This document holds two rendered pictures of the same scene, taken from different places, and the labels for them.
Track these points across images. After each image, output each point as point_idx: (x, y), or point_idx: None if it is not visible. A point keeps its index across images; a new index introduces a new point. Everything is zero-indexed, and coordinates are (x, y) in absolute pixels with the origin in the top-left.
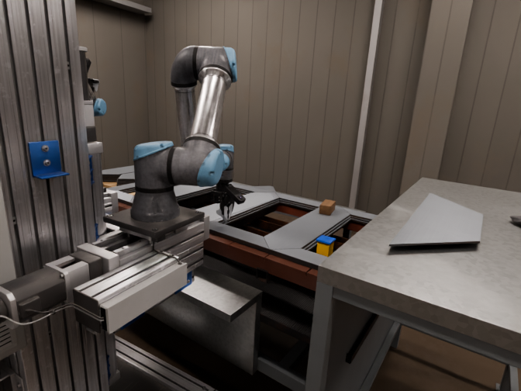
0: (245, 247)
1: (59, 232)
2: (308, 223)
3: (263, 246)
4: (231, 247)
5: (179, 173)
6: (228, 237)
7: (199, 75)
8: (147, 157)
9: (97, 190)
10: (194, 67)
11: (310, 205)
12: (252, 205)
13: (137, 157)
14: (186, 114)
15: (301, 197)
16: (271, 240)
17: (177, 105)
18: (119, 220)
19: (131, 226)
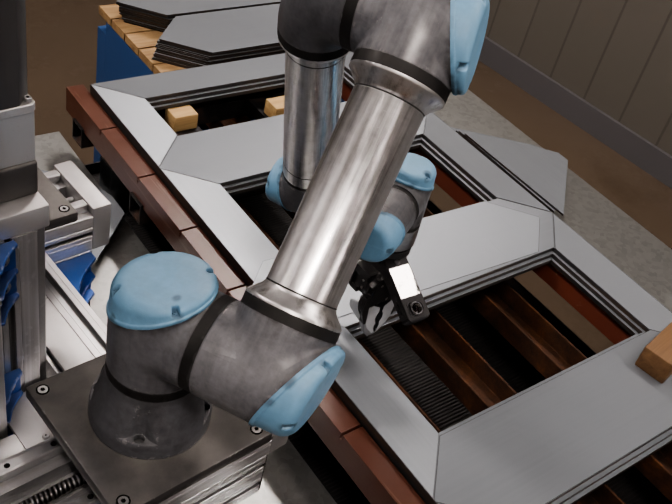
0: (379, 462)
1: None
2: (586, 405)
3: (422, 481)
4: (346, 445)
5: (207, 394)
6: (351, 404)
7: (352, 67)
8: (135, 333)
9: (26, 306)
10: (345, 34)
11: (628, 312)
12: (464, 272)
13: (113, 316)
14: (305, 113)
15: (632, 222)
16: (453, 462)
17: (287, 83)
18: (55, 424)
19: (75, 461)
